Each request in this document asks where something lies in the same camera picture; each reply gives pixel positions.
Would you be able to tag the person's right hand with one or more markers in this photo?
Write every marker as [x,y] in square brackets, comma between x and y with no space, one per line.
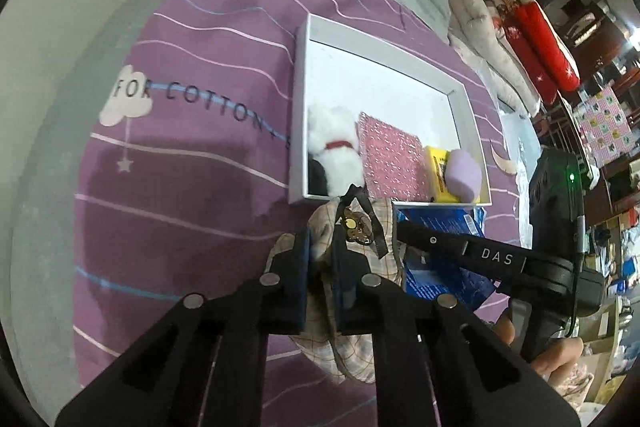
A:
[557,352]

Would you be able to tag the white plush toy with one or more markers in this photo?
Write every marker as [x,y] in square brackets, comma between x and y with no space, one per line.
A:
[335,142]

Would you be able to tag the white box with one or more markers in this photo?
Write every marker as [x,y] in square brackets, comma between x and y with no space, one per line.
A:
[380,92]

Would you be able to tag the dark wooden cabinet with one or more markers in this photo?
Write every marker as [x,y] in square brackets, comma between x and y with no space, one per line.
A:
[590,7]

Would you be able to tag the yellow tissue pack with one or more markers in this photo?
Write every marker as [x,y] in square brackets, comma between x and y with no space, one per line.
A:
[437,167]

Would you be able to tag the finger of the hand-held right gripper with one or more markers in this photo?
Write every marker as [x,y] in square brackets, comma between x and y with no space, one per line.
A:
[450,247]

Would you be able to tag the beige plaid garment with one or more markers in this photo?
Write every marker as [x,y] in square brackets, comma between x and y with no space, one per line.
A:
[320,227]

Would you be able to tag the pink patterned boxes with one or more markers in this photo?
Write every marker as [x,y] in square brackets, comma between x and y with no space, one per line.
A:
[605,122]

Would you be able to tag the pink glitter pouch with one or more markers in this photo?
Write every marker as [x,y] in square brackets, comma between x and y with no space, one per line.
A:
[395,157]

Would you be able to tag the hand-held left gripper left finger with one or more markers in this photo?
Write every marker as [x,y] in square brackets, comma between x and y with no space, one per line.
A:
[300,277]

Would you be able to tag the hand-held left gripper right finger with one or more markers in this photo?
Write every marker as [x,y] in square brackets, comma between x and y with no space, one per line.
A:
[345,282]

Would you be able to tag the lilac soft pouch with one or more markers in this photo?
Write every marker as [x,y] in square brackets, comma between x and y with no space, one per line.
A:
[462,174]

